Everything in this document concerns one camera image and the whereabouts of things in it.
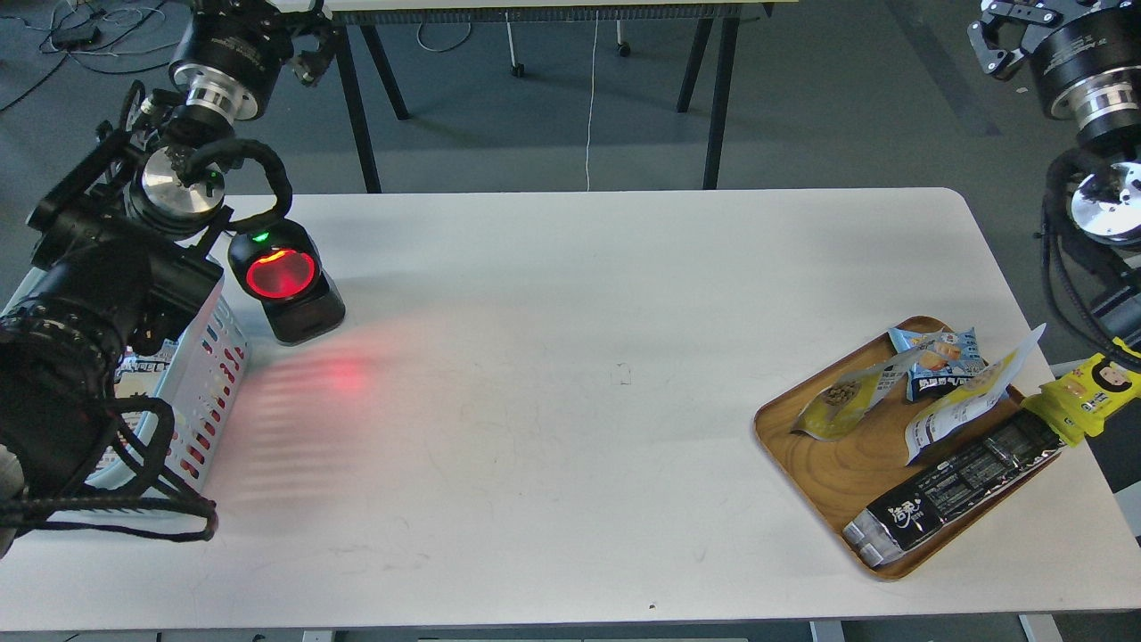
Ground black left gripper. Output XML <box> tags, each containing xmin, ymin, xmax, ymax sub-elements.
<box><xmin>265</xmin><ymin>1</ymin><xmax>342</xmax><ymax>86</ymax></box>

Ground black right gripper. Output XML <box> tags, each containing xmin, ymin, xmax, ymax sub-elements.
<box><xmin>968</xmin><ymin>1</ymin><xmax>1084</xmax><ymax>81</ymax></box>

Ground yellow grey nut snack pouch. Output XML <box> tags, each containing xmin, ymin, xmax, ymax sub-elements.
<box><xmin>790</xmin><ymin>350</ymin><xmax>919</xmax><ymax>442</ymax></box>

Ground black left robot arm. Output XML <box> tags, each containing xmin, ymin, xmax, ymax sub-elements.
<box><xmin>1</xmin><ymin>1</ymin><xmax>346</xmax><ymax>551</ymax></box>

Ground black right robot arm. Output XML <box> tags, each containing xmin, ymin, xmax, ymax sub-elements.
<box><xmin>968</xmin><ymin>1</ymin><xmax>1140</xmax><ymax>369</ymax></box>

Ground blue cracker snack bag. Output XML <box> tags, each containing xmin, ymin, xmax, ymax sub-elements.
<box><xmin>888</xmin><ymin>326</ymin><xmax>986</xmax><ymax>403</ymax></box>

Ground snack packs inside basket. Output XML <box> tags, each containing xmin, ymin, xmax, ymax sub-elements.
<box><xmin>113</xmin><ymin>352</ymin><xmax>188</xmax><ymax>405</ymax></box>

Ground yellow cartoon face snack bag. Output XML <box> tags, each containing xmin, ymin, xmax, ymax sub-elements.
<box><xmin>1022</xmin><ymin>353</ymin><xmax>1140</xmax><ymax>447</ymax></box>

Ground light blue plastic basket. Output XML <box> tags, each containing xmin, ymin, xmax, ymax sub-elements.
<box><xmin>3</xmin><ymin>249</ymin><xmax>246</xmax><ymax>531</ymax></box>

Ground white yellow snack pouch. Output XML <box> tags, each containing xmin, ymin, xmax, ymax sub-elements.
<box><xmin>904</xmin><ymin>324</ymin><xmax>1047</xmax><ymax>464</ymax></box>

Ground long black snack package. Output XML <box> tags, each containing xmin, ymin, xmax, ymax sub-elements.
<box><xmin>841</xmin><ymin>411</ymin><xmax>1066</xmax><ymax>568</ymax></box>

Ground black leg background table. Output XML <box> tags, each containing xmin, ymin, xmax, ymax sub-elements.
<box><xmin>330</xmin><ymin>1</ymin><xmax>774</xmax><ymax>193</ymax></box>

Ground black barcode scanner red window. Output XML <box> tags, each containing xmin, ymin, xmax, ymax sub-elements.
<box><xmin>227</xmin><ymin>218</ymin><xmax>347</xmax><ymax>346</ymax></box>

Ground wooden tray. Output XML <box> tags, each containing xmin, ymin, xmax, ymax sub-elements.
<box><xmin>753</xmin><ymin>332</ymin><xmax>1066</xmax><ymax>582</ymax></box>

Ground cables on floor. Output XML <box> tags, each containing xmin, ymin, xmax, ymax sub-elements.
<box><xmin>0</xmin><ymin>0</ymin><xmax>193</xmax><ymax>112</ymax></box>

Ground white hanging cable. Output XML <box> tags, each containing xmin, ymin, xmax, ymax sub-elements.
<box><xmin>584</xmin><ymin>18</ymin><xmax>600</xmax><ymax>192</ymax></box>

